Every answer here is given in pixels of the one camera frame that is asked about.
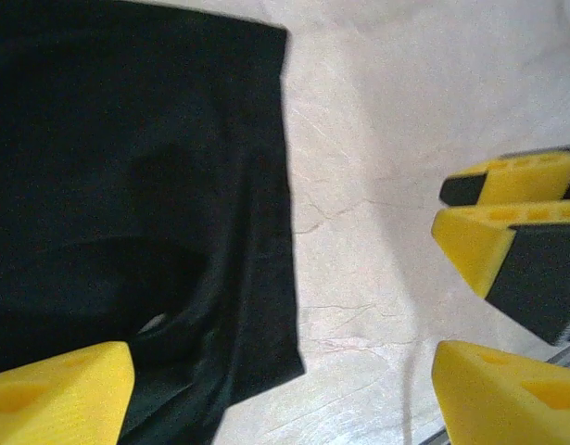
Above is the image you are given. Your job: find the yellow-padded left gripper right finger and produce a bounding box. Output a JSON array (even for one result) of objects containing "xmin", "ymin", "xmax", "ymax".
[{"xmin": 431, "ymin": 340, "xmax": 570, "ymax": 445}]

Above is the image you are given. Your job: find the black t-shirt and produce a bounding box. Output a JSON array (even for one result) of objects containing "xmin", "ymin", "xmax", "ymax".
[{"xmin": 0, "ymin": 0, "xmax": 307, "ymax": 445}]

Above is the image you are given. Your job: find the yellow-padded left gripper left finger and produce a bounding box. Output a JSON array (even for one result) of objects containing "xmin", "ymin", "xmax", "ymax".
[{"xmin": 0, "ymin": 341, "xmax": 136, "ymax": 445}]

